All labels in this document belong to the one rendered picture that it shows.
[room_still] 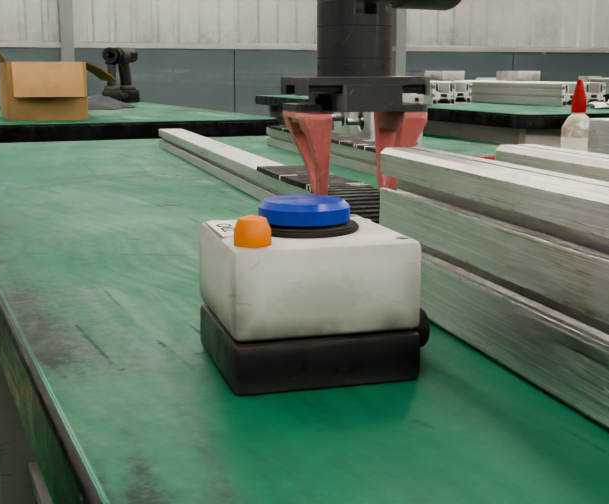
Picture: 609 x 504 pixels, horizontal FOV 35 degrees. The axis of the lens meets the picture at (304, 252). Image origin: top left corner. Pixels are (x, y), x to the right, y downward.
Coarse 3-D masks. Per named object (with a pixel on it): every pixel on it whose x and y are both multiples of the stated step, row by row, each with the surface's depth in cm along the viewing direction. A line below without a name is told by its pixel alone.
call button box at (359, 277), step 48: (288, 240) 40; (336, 240) 40; (384, 240) 40; (240, 288) 38; (288, 288) 39; (336, 288) 39; (384, 288) 40; (240, 336) 38; (288, 336) 39; (336, 336) 40; (384, 336) 40; (240, 384) 39; (288, 384) 39; (336, 384) 40
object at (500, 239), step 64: (384, 192) 55; (448, 192) 47; (512, 192) 41; (576, 192) 36; (448, 256) 50; (512, 256) 41; (576, 256) 36; (448, 320) 48; (512, 320) 41; (576, 320) 39; (576, 384) 37
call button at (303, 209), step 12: (264, 204) 42; (276, 204) 41; (288, 204) 41; (300, 204) 41; (312, 204) 41; (324, 204) 41; (336, 204) 41; (348, 204) 42; (264, 216) 41; (276, 216) 41; (288, 216) 41; (300, 216) 40; (312, 216) 40; (324, 216) 41; (336, 216) 41; (348, 216) 42
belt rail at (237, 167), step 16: (160, 144) 166; (176, 144) 153; (192, 144) 135; (208, 144) 132; (224, 144) 132; (192, 160) 135; (208, 160) 127; (224, 160) 114; (240, 160) 108; (256, 160) 108; (224, 176) 114; (240, 176) 109; (256, 176) 99; (256, 192) 99; (272, 192) 95; (288, 192) 87; (304, 192) 82
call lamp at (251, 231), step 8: (248, 216) 39; (256, 216) 39; (240, 224) 38; (248, 224) 38; (256, 224) 38; (264, 224) 38; (240, 232) 38; (248, 232) 38; (256, 232) 38; (264, 232) 38; (240, 240) 38; (248, 240) 38; (256, 240) 38; (264, 240) 38
